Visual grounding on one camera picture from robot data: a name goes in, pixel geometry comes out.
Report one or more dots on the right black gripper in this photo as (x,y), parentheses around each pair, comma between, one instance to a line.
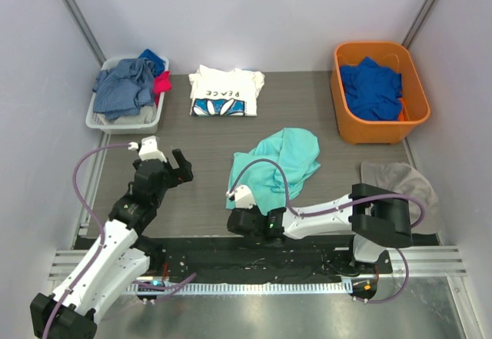
(238,222)

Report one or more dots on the blue checked shirt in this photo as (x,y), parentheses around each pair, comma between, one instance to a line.
(124,89)

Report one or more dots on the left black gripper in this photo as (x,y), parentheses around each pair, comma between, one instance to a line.
(174,171)

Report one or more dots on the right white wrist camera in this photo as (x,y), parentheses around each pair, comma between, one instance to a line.
(240,197)

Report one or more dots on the red garment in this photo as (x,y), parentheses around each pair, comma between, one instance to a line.
(162,84)

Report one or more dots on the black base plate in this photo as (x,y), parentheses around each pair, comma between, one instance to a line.
(240,260)

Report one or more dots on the grey garment in basket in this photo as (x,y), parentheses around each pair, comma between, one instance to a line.
(146,115)

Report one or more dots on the aluminium rail frame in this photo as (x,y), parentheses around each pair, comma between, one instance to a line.
(423,261)

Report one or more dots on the white printed folded t shirt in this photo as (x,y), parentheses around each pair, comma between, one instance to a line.
(225,93)

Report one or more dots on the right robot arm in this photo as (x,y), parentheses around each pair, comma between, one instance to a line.
(379,219)

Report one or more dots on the teal t shirt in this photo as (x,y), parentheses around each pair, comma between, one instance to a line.
(279,163)

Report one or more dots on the white laundry basket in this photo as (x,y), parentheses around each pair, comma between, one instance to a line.
(98,121)

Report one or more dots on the orange garment in tub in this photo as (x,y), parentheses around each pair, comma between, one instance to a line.
(403,114)

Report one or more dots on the grey bucket hat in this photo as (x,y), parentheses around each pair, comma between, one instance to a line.
(404,179)

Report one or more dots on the blue garment in basket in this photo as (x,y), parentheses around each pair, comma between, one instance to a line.
(159,64)

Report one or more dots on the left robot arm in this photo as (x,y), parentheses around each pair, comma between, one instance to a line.
(118,256)

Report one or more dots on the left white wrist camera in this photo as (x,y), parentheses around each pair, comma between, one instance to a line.
(148,149)

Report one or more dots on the white slotted cable duct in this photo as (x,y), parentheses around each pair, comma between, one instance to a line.
(343,287)

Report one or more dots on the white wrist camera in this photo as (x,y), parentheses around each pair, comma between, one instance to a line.
(148,149)
(240,197)

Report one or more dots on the royal blue garment in tub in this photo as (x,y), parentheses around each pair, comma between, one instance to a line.
(373,92)

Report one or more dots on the orange plastic tub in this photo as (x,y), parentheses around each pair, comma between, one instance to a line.
(390,54)

